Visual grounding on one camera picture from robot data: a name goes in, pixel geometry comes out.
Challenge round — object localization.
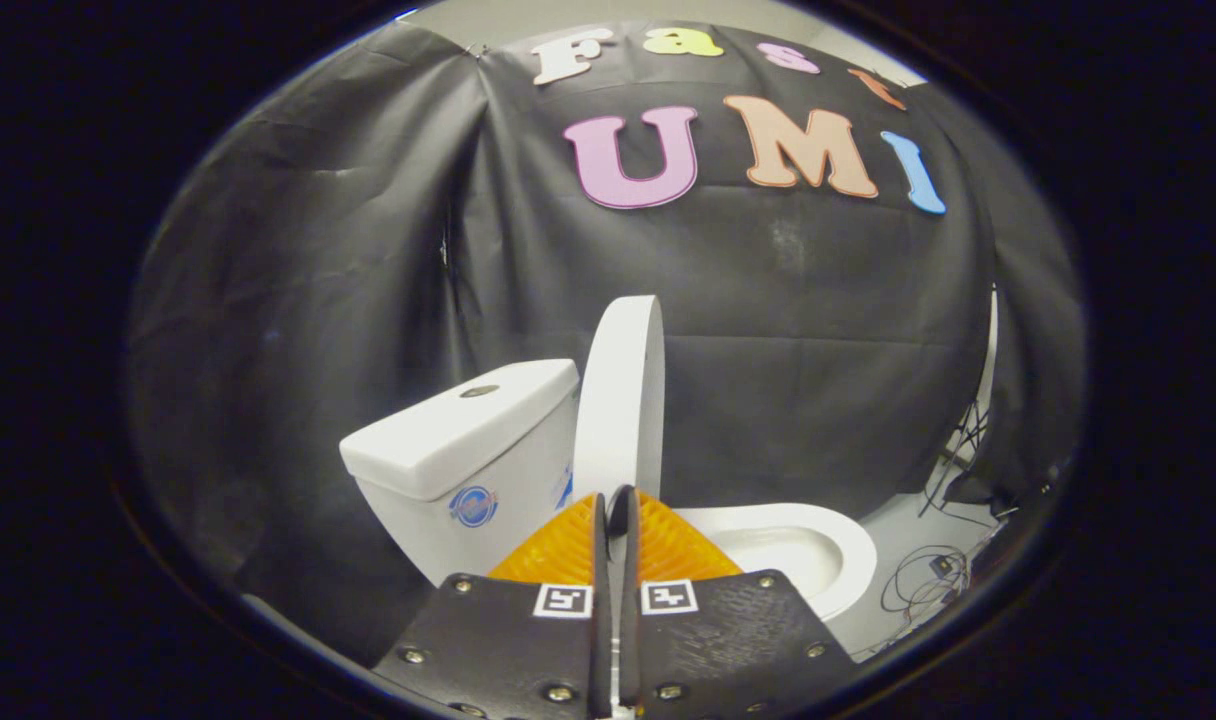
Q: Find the black tripod stand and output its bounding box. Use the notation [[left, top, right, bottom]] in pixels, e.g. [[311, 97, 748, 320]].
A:
[[918, 400, 991, 517]]

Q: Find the black backdrop cloth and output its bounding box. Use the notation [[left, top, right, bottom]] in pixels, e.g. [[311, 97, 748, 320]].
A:
[[128, 20, 1087, 661]]

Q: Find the white ceramic toilet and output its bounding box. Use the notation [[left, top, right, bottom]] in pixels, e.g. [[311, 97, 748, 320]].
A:
[[339, 358, 879, 661]]

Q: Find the white toilet lid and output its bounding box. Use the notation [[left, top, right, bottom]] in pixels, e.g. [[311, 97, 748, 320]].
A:
[[571, 295, 667, 501]]

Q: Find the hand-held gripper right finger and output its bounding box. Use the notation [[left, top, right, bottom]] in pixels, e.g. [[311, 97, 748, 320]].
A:
[[608, 485, 859, 720]]

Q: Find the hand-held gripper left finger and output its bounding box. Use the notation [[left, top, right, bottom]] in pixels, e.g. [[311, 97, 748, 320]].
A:
[[373, 487, 614, 720]]

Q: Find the white toilet tank cover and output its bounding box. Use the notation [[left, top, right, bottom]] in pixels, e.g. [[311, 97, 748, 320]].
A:
[[339, 358, 581, 503]]

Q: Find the white toilet seat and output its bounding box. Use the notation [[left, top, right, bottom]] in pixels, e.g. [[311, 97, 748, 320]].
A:
[[673, 502, 879, 623]]

